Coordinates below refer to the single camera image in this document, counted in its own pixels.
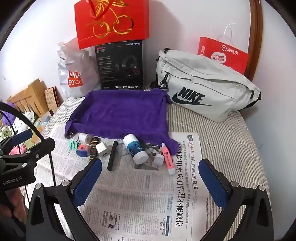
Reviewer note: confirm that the newspaper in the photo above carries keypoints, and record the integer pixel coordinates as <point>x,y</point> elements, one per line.
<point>143,197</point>

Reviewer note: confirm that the brown wooden frame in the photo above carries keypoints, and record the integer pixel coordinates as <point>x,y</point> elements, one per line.
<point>256,34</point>

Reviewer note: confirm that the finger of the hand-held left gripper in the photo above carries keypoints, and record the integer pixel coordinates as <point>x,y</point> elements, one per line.
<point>24,135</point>
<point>39,148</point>

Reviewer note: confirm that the black stick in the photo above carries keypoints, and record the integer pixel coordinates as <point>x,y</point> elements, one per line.
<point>112,155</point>

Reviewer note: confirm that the wooden rack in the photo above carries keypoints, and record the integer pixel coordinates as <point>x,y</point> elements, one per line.
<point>32,95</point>

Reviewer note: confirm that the pink tube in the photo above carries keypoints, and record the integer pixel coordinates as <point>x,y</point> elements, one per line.
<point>167,160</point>

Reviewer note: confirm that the white plastic bag red label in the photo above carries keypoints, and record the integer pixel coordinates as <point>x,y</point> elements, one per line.
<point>81,60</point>

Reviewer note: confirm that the red gift bag gold cherries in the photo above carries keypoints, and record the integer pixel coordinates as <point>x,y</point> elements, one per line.
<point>129,14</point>

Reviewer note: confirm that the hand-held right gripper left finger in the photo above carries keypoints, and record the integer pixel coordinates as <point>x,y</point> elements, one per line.
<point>89,183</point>

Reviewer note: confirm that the green binder clip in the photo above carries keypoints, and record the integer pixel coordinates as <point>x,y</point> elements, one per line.
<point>74,144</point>

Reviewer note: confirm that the black and gold small box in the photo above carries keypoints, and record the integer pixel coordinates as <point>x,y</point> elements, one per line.
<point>93,150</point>

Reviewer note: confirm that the white and blue bottle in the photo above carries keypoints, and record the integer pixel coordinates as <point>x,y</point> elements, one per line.
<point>135,148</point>

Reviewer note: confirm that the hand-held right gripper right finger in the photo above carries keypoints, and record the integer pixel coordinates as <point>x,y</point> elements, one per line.
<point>214,183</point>

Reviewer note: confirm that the white charger plug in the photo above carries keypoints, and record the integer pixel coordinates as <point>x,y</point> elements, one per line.
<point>101,149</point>

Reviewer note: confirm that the grey waist bag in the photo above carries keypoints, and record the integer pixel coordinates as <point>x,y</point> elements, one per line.
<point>208,78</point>

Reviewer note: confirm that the brown patterned box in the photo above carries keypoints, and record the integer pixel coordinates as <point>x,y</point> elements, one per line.
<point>51,97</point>

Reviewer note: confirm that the orange and blue tape dispenser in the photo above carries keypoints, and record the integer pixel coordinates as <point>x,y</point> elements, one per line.
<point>83,149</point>

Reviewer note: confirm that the purple towel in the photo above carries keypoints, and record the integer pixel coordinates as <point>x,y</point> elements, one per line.
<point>120,111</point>

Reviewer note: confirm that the person's left hand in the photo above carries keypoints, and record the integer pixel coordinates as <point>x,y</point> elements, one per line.
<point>13,204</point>

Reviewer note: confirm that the black headphone box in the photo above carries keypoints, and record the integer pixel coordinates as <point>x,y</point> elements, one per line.
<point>115,64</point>

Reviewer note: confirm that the small white bottle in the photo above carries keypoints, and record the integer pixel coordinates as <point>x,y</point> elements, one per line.
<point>159,159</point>

